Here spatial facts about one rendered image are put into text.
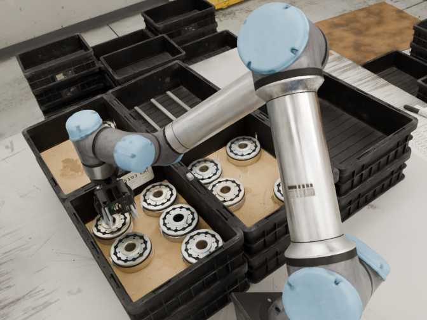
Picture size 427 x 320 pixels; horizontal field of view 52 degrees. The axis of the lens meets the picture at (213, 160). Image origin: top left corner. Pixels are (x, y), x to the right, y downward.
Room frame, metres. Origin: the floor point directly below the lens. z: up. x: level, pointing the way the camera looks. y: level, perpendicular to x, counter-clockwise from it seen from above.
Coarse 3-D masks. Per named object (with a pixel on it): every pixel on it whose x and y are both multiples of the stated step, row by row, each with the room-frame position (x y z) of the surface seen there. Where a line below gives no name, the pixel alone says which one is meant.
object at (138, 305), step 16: (80, 192) 0.85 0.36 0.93; (80, 224) 0.74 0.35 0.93; (240, 240) 0.61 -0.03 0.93; (96, 256) 0.63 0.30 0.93; (208, 256) 0.58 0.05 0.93; (224, 256) 0.59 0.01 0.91; (112, 272) 0.58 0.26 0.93; (192, 272) 0.55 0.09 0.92; (160, 288) 0.52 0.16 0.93; (176, 288) 0.53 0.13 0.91; (128, 304) 0.50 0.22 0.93; (144, 304) 0.50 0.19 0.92
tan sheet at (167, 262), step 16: (144, 224) 0.79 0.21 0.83; (96, 240) 0.77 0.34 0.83; (160, 240) 0.73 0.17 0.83; (160, 256) 0.68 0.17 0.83; (176, 256) 0.67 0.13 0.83; (144, 272) 0.64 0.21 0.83; (160, 272) 0.63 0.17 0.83; (176, 272) 0.62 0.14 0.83; (128, 288) 0.60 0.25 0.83; (144, 288) 0.59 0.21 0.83
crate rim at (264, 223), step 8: (264, 120) 1.02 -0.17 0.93; (184, 168) 0.87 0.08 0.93; (336, 168) 0.77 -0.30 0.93; (336, 176) 0.75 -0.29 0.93; (208, 192) 0.77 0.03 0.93; (216, 200) 0.74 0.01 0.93; (224, 208) 0.71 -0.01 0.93; (280, 208) 0.68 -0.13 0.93; (232, 216) 0.68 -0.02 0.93; (272, 216) 0.66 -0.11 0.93; (280, 216) 0.66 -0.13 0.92; (240, 224) 0.65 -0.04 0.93; (256, 224) 0.64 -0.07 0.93; (264, 224) 0.64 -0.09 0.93; (272, 224) 0.65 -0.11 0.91; (248, 232) 0.63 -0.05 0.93; (256, 232) 0.63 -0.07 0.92
